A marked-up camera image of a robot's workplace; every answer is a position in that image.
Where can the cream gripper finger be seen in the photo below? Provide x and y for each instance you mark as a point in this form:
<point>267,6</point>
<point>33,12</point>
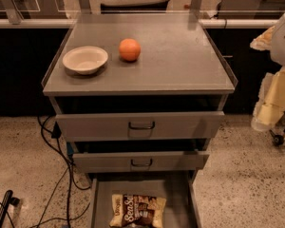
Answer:
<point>263,41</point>
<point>264,120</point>

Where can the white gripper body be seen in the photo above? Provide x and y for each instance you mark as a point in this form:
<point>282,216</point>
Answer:
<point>283,43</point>

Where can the brown sea salt chip bag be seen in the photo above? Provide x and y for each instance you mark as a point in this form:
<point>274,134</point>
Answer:
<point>136,211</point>

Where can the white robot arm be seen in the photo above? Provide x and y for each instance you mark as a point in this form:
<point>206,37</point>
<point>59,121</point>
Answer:
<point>277,51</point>

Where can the grey top drawer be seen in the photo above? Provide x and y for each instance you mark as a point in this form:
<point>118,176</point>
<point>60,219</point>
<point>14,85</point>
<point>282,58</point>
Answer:
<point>139,126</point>

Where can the grey drawer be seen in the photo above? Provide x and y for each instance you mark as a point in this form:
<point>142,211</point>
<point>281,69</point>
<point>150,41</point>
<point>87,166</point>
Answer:
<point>179,211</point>
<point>140,161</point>
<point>139,126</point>

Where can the grey bottom drawer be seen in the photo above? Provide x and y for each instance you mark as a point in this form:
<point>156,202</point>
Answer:
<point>179,211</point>

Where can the grey metal drawer cabinet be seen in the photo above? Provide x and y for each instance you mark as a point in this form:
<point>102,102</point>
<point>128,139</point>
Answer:
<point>178,70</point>

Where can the grey middle drawer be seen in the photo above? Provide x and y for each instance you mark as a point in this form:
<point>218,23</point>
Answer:
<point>140,161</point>

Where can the black stand with wheel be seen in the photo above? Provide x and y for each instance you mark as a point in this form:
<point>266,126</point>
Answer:
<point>278,132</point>

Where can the black chair back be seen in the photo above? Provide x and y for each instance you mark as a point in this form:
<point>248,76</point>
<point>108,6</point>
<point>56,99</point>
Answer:
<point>148,7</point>

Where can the orange fruit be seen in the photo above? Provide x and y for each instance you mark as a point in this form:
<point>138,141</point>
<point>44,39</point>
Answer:
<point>129,50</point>

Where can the white paper bowl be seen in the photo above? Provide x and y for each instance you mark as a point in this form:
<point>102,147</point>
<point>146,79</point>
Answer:
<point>85,60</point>

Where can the black bar on floor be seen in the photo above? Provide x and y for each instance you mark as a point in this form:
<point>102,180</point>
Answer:
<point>8,200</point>

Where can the white horizontal rail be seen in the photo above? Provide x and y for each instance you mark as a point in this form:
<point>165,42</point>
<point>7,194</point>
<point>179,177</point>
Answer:
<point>207,23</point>

